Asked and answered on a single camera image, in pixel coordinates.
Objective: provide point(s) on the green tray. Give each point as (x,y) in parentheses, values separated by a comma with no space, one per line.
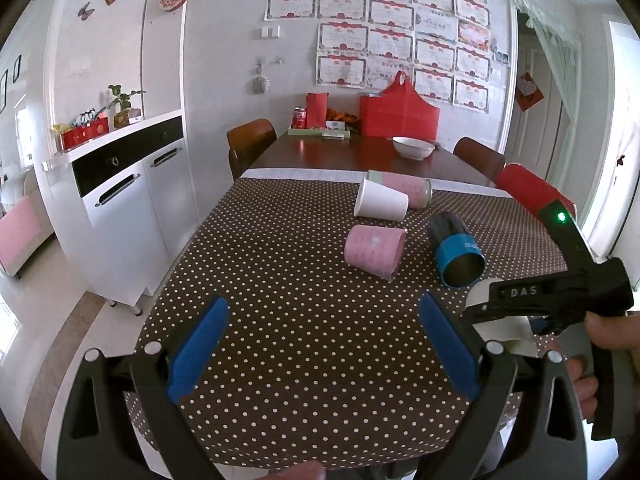
(305,132)

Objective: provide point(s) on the group of wall certificates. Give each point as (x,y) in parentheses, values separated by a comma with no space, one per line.
(390,45)

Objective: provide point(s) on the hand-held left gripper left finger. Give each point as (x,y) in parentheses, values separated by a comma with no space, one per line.
(200,347)

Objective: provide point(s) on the white lace door curtain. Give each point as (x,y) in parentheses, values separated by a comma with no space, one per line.
(555,35)

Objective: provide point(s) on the red soda can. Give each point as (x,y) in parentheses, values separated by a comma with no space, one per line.
(299,118)

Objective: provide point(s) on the red covered chair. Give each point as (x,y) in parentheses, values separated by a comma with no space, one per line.
(525,187)

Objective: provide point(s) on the pile of oranges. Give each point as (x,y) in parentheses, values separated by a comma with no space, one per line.
(344,117)

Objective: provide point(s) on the pink paper cup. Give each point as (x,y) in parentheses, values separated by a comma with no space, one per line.
(372,250)

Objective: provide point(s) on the blue and black cup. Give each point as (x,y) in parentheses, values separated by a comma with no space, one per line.
(452,245)

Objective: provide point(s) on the pink and white sofa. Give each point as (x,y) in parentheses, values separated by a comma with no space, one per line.
(22,230)

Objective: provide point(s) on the red door decoration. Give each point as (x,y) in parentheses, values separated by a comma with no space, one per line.
(529,91)

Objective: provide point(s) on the white paper cup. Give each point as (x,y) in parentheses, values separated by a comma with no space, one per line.
(505,332)
(380,201)

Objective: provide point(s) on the pink metal-rimmed cup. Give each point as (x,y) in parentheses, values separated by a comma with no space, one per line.
(407,187)

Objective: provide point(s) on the red gift bag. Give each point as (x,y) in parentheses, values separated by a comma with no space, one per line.
(400,112)

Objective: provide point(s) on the white bowl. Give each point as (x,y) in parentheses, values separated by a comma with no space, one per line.
(413,146)

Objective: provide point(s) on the white sideboard cabinet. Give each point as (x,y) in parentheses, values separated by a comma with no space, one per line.
(125,210)

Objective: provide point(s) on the small dark picture frame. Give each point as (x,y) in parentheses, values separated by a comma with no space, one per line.
(17,68)

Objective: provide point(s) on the person's left hand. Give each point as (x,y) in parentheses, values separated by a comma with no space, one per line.
(297,471)

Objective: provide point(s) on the brown wooden chair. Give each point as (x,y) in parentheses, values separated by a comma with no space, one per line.
(480,157)
(250,142)

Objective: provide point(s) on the butterfly wall decoration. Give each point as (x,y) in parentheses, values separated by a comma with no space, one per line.
(85,11)

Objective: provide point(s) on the grey hanging brush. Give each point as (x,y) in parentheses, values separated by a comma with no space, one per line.
(259,82)

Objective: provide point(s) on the white remote control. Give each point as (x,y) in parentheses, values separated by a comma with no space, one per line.
(333,135)

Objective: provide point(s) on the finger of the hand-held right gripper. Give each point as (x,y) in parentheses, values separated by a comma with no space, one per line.
(515,294)

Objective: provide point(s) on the wooden dining table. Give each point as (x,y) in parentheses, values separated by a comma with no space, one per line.
(340,155)

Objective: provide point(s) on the small wall photos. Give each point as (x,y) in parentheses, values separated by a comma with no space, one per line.
(501,55)

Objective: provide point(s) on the brown polka dot tablecloth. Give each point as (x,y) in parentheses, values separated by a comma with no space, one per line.
(300,320)

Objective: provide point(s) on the white light switch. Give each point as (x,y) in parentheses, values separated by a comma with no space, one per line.
(270,32)

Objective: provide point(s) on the potted green plant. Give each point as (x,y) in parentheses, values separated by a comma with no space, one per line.
(122,105)

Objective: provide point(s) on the person's right hand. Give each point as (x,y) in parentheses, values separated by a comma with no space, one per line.
(617,330)

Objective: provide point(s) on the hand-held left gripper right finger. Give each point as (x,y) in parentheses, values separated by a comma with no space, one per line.
(450,347)

